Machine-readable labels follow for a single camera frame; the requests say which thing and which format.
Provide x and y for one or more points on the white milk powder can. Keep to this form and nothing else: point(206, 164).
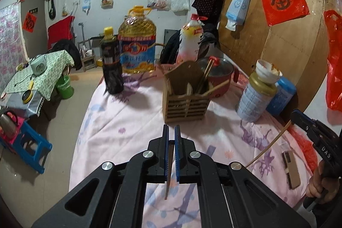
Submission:
point(253, 102)

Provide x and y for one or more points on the mint green small appliance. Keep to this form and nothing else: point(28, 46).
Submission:
point(38, 65)

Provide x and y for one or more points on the pink floral tablecloth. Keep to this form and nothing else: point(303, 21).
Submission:
point(120, 124)

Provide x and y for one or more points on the dark soy sauce bottle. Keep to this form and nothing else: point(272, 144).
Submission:
point(112, 73)

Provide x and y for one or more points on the small red paper decoration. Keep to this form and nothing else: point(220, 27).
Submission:
point(30, 22)

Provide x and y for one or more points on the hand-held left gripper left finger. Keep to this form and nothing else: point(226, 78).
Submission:
point(165, 142)

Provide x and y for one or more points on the white plastic bag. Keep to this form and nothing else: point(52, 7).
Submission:
point(180, 3)

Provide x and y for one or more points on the white bowl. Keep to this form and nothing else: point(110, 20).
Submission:
point(264, 73)

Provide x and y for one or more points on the person's right hand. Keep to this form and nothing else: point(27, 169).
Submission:
point(315, 185)

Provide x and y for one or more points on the red cloth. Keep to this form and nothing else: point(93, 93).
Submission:
point(60, 30)

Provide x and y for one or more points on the blue plastic stool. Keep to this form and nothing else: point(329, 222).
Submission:
point(29, 137)

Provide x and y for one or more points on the glass pot lid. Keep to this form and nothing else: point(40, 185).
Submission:
point(221, 68)

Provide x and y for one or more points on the green patterned side table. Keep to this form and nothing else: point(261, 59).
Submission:
point(50, 70)

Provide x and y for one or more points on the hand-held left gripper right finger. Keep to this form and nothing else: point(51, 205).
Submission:
point(177, 142)

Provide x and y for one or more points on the large cooking oil bottle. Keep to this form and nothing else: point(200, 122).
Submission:
point(136, 54)

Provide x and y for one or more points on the blue lidded canister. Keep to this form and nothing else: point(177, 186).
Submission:
point(283, 96)

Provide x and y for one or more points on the blue white tissue pack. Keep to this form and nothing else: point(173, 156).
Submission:
point(239, 6)

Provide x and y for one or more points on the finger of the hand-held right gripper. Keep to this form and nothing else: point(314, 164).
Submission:
point(304, 121)

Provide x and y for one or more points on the blue white hanging bag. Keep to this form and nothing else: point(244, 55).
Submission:
point(86, 2)

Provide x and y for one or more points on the black jacket on chair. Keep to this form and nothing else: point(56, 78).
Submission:
point(70, 54)

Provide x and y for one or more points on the thin light wooden chopstick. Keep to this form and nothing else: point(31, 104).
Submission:
point(216, 88)
point(267, 148)
point(167, 190)

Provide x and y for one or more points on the red-tipped chopstick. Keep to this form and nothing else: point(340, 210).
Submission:
point(208, 66)
point(211, 65)

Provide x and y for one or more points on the small hanging bag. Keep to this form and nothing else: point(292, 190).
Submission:
point(65, 11)

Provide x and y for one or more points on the small wooden stool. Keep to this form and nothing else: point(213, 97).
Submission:
point(88, 60)

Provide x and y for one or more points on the red electric pot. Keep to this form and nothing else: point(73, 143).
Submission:
point(224, 85)

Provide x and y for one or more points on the green bucket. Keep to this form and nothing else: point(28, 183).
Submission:
point(65, 89)

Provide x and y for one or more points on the wooden slatted chopstick holder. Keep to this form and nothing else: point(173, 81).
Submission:
point(184, 110)

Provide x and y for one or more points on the black hanging bag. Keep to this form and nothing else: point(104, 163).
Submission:
point(52, 9)

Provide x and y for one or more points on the yellow round gadget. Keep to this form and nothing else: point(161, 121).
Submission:
point(26, 96)

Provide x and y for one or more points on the pink floral curtain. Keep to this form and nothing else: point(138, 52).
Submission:
point(10, 43)

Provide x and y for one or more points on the white drink bottle red cap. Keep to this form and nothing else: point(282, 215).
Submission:
point(188, 43)

